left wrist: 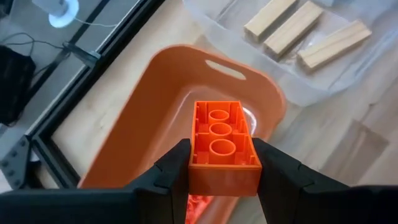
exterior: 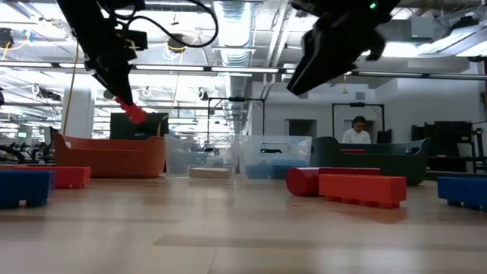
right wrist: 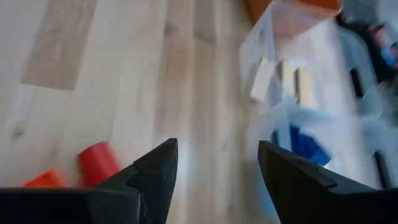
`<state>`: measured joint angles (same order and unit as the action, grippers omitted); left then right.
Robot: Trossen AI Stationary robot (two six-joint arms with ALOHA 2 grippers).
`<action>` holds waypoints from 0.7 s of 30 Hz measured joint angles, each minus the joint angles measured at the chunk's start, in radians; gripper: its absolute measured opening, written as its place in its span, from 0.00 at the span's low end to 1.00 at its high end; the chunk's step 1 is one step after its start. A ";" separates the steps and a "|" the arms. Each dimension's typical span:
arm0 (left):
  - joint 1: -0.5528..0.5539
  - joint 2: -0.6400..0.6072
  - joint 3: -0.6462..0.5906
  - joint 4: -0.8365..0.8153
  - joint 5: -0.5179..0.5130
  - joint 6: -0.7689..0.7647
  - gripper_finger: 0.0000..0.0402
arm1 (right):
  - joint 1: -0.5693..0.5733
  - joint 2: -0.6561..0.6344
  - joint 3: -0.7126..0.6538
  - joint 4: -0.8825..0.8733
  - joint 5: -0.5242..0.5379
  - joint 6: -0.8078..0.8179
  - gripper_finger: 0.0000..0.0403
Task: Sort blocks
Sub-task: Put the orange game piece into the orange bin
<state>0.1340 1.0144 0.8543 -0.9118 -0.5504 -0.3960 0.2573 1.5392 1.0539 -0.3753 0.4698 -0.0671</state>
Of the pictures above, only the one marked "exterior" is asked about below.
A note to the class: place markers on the white building column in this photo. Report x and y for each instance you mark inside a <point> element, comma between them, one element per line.
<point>78,106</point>

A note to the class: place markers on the black monitor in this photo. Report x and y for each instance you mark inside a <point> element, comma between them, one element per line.
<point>152,129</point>

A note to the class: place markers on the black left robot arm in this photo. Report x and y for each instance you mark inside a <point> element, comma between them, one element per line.
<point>121,4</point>

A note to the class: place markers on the orange toy brick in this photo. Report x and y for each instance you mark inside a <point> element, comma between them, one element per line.
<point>361,188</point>
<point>72,177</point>
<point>133,112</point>

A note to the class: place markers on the clear plastic bin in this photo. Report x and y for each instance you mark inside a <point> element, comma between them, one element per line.
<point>179,152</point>
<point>274,146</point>

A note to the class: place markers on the red wooden cylinder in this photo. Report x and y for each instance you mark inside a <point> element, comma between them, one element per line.
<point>302,182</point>

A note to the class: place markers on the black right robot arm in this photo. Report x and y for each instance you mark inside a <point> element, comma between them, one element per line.
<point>342,5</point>

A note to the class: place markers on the plain wooden block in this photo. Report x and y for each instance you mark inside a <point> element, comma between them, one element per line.
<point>210,173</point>

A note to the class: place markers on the dark teal plastic bin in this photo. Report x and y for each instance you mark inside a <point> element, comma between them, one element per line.
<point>380,167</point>

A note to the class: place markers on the black equipment stand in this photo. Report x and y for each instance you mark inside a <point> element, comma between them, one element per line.
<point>479,144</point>

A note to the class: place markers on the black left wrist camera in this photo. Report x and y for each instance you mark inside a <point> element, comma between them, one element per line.
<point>137,40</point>

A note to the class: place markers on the silver ventilation duct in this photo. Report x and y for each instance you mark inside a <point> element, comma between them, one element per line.
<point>233,34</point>

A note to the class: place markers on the black equipment rack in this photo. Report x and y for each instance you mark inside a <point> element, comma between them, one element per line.
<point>449,141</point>

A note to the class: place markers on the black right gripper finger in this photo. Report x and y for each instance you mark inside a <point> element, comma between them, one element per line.
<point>323,61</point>

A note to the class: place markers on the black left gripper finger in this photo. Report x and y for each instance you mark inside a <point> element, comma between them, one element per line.
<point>118,87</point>

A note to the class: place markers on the red wooden block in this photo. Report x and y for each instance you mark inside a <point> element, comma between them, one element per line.
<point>352,151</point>

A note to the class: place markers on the black gantry frame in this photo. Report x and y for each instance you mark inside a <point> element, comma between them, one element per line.
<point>236,99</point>
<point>357,104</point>

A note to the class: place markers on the orange plastic bin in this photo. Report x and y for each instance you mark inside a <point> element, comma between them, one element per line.
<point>110,160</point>

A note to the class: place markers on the long ceiling light strip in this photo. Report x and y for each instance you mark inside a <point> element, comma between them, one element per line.
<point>243,69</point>

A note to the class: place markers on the person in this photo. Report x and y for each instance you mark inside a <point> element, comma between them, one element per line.
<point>355,135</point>

